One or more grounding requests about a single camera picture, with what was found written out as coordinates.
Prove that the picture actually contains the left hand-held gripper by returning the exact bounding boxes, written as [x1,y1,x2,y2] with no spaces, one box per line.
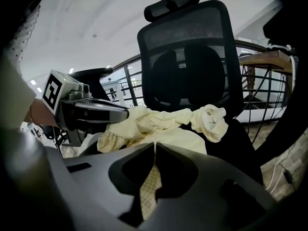
[41,69,130,131]

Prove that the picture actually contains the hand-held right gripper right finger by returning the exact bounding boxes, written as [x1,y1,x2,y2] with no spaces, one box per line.
[141,143,278,231]

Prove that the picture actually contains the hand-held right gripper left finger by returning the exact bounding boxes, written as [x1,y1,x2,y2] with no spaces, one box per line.
[14,131,155,231]

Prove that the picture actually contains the cream clothes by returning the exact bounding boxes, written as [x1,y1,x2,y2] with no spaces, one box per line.
[97,104,229,222]

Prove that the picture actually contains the person's left forearm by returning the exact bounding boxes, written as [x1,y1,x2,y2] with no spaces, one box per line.
[30,97,60,128]

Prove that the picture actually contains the black metal railing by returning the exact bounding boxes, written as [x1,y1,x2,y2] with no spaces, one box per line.
[100,38,289,129]

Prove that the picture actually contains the black mesh office chair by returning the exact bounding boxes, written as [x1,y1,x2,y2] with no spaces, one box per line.
[68,0,265,185]

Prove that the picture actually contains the person's black white starred shirt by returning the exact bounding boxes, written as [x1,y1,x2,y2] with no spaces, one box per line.
[2,5,41,129]

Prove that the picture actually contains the brown wooden side table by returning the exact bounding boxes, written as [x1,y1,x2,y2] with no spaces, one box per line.
[238,51,295,127]

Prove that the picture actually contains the black white backpack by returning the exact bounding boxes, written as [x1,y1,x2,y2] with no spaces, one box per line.
[263,10,300,57]

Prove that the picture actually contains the white floor cable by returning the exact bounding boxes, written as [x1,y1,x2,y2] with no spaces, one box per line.
[269,156,290,194]

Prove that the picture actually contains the black cable with adapter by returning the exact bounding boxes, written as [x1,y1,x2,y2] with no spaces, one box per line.
[280,150,298,190]

